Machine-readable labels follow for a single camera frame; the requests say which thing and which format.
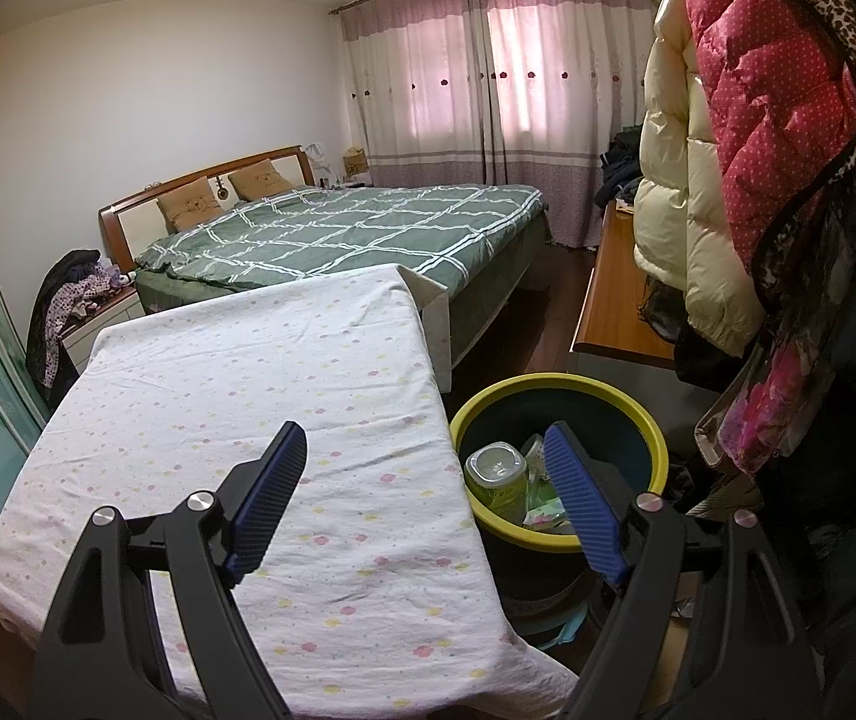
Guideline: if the green wet wipes pack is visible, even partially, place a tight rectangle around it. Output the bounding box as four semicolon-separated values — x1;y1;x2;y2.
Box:
522;436;569;533

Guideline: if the green white drink bottle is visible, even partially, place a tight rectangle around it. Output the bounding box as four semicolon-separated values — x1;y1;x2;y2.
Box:
464;442;527;525

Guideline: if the yellow rimmed trash bin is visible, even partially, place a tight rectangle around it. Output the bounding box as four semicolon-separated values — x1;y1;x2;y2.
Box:
447;370;672;554

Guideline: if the white dotted table cloth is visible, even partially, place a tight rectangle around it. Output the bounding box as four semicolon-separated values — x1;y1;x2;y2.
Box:
0;265;576;718

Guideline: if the floral pink garment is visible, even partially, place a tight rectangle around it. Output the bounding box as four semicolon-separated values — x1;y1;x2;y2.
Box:
695;341;812;476

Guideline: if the wooden low cabinet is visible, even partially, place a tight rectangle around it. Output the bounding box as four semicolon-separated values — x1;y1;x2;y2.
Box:
571;206;674;369

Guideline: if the white nightstand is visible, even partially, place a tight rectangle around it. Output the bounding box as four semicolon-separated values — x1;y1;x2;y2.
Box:
60;286;145;374

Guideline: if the cream puffer jacket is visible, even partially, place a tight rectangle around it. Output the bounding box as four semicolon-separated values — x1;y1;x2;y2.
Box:
634;0;763;358

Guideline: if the green plaid bed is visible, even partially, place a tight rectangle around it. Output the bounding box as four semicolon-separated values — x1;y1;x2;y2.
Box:
135;185;549;361

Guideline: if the clothes pile on nightstand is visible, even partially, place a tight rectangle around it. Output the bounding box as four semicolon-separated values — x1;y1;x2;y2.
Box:
26;249;131;411

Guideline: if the wooden headboard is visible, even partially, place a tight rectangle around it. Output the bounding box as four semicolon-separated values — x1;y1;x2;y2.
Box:
99;145;314;271

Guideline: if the left brown pillow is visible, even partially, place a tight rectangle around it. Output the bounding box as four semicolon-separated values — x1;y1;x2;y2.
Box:
158;177;223;232

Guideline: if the brown pillow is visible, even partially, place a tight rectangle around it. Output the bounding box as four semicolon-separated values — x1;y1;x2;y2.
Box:
227;158;295;202
158;177;223;232

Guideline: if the right brown pillow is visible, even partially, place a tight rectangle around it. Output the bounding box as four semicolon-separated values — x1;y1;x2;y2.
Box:
227;158;295;202

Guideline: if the dark clothes pile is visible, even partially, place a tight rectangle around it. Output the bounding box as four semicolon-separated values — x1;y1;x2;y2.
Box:
594;125;642;210

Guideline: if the pink white curtain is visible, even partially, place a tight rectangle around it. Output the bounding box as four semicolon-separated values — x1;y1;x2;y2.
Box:
338;0;654;249

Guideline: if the red dotted quilted jacket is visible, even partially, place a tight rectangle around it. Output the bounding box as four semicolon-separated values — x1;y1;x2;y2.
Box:
684;0;856;263

